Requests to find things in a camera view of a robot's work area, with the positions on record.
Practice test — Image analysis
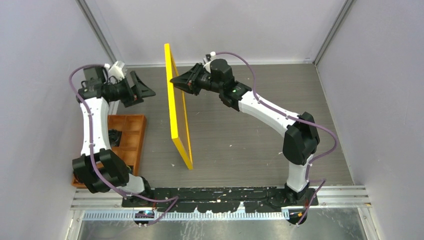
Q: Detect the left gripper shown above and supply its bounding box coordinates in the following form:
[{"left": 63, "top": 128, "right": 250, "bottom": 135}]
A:
[{"left": 110, "top": 71, "right": 156, "bottom": 108}]

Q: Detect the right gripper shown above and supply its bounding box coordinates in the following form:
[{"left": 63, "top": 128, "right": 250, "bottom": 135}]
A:
[{"left": 170, "top": 63, "right": 223, "bottom": 97}]

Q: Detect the yellow wooden picture frame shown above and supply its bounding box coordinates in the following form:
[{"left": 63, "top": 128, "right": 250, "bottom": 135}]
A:
[{"left": 164, "top": 43, "right": 194, "bottom": 170}]

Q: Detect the brown backing board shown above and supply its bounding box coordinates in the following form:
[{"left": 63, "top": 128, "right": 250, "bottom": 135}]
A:
[{"left": 174, "top": 88, "right": 193, "bottom": 163}]

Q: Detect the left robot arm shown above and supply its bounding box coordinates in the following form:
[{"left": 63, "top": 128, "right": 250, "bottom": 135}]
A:
[{"left": 68, "top": 61, "right": 156, "bottom": 207}]

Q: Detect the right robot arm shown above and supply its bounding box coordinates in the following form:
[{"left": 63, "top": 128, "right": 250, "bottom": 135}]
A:
[{"left": 170, "top": 58, "right": 320, "bottom": 205}]

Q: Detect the orange compartment tray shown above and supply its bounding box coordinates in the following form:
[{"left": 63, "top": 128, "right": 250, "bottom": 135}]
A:
[{"left": 71, "top": 114, "right": 147, "bottom": 193}]

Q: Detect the black coil in tray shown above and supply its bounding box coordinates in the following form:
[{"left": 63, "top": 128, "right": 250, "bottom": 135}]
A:
[{"left": 108, "top": 129, "right": 123, "bottom": 147}]

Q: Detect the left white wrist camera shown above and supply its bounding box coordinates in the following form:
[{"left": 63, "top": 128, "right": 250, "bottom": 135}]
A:
[{"left": 103, "top": 60, "right": 128, "bottom": 81}]

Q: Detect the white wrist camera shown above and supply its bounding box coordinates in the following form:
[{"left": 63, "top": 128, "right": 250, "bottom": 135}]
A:
[
  {"left": 103, "top": 60, "right": 128, "bottom": 81},
  {"left": 203, "top": 51, "right": 216, "bottom": 69}
]

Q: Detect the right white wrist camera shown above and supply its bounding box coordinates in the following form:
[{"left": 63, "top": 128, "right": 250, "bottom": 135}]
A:
[{"left": 203, "top": 51, "right": 216, "bottom": 69}]

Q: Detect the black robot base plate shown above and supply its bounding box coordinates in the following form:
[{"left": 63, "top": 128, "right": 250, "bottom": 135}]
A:
[{"left": 121, "top": 186, "right": 319, "bottom": 213}]

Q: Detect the aluminium front rail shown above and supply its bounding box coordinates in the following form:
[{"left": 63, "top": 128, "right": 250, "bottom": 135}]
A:
[{"left": 70, "top": 186, "right": 372, "bottom": 221}]

